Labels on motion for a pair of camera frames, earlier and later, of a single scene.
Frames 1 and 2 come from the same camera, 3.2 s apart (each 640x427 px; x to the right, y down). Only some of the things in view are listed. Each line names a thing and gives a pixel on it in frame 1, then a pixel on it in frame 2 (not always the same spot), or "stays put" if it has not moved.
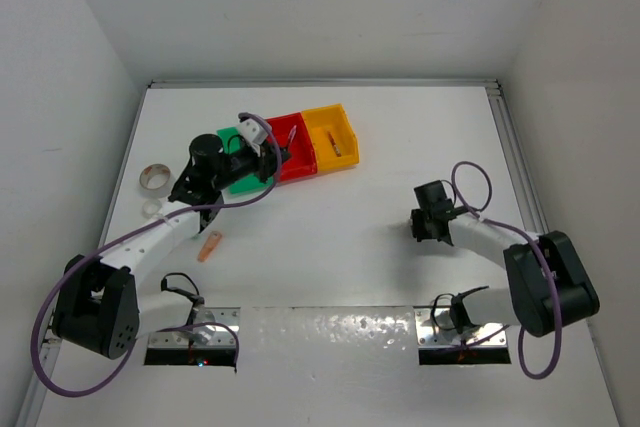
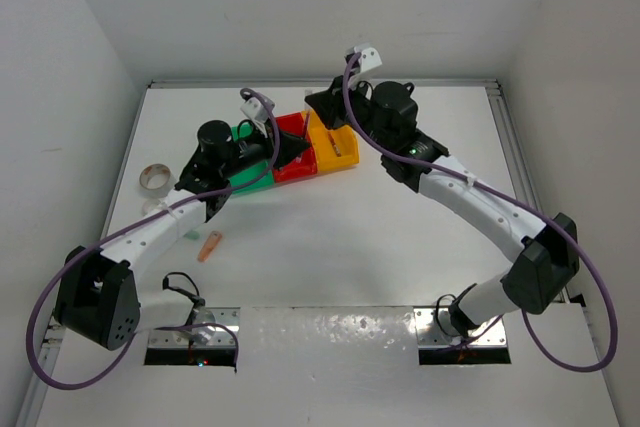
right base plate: (434, 328) stays put
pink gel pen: (292, 133) -> (306, 125)
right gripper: (418, 227) -> (329, 103)
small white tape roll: (151, 208) stays put
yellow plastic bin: (333, 118) stays put
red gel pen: (334, 145) stays put
